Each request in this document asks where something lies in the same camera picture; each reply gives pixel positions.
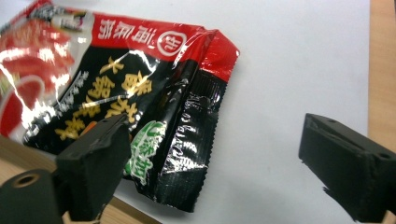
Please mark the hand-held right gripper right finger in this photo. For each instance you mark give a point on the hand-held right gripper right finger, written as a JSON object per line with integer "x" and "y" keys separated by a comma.
{"x": 348, "y": 174}

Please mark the red and black snack packet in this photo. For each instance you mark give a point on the red and black snack packet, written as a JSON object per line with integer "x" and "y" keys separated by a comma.
{"x": 130, "y": 93}

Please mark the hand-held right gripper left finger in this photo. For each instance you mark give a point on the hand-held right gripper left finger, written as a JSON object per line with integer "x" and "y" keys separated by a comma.
{"x": 93, "y": 168}

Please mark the white paper sheet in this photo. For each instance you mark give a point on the white paper sheet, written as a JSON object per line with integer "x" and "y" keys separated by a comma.
{"x": 280, "y": 77}

